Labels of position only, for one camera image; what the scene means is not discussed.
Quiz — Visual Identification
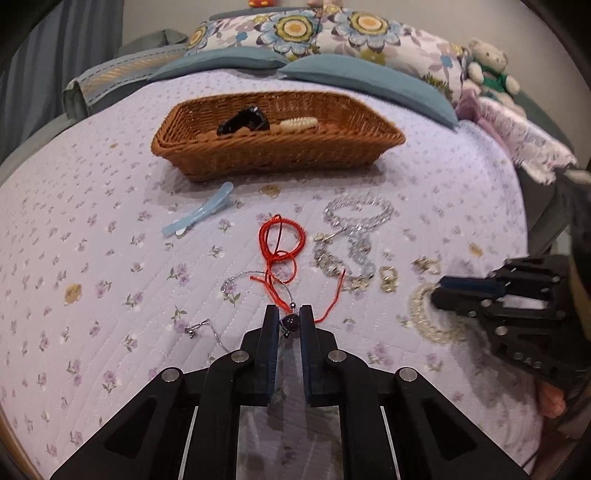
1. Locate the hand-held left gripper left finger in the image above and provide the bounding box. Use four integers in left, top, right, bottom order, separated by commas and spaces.
48, 304, 283, 480

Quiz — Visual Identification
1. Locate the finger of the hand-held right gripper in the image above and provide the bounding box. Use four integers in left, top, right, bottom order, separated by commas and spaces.
438, 255, 572, 303
430, 288, 591, 394

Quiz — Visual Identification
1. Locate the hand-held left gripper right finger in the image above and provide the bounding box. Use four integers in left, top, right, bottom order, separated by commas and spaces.
298, 304, 532, 480

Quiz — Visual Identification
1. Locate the pearl bead bracelet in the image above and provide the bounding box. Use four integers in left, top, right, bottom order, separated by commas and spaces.
409, 282, 472, 343

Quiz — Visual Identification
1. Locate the silver chain bracelet purple bead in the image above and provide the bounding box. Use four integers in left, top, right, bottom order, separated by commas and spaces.
185, 269, 301, 358

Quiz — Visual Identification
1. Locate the brown wicker basket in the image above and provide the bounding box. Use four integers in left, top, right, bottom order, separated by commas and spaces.
151, 91, 407, 182

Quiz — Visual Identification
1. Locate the person's right hand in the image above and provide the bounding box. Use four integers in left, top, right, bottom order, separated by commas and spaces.
540, 382, 568, 419

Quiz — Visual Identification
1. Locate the small gold earring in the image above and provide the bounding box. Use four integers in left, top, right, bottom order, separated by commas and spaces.
412, 257, 442, 276

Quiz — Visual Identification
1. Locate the pink ruffled blanket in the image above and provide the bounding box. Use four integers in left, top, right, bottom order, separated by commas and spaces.
456, 87, 579, 186

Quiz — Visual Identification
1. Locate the light blue hair clip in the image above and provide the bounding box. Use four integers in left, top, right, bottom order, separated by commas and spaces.
161, 181, 234, 236

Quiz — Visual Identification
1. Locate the teddy bear green shirt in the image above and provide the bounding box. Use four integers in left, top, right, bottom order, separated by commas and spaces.
464, 38, 521, 99

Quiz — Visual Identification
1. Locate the lilac floral quilt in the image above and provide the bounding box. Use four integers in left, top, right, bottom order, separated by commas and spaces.
0, 69, 544, 480

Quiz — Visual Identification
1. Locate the blue pillow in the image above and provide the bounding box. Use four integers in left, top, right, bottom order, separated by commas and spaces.
279, 53, 459, 130
148, 46, 290, 83

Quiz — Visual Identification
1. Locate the cream hair clip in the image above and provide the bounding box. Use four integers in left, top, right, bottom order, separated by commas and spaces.
276, 116, 320, 134

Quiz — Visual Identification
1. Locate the black hair clip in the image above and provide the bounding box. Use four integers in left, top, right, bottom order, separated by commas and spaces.
217, 106, 270, 136

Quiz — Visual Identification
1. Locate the floral pillow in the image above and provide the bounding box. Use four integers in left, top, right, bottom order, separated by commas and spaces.
187, 8, 468, 101

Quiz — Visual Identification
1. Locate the grey striped cushion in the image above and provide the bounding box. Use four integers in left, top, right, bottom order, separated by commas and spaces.
62, 30, 190, 117

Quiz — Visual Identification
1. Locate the grey curtain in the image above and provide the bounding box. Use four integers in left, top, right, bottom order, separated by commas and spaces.
0, 0, 126, 160

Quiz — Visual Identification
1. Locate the gold chain piece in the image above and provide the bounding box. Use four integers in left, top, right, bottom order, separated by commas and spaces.
342, 274, 376, 292

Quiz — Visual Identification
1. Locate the red string bracelet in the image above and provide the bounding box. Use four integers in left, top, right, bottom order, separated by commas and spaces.
250, 214, 347, 324

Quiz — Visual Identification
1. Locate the chunky silver chain bracelet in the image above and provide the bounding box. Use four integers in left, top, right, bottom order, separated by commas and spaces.
312, 229, 352, 278

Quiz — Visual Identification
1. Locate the clear crystal bead bracelet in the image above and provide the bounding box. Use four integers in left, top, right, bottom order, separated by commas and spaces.
322, 194, 394, 230

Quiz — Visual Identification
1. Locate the blue bead bracelet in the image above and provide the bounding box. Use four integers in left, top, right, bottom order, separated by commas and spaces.
344, 225, 376, 278

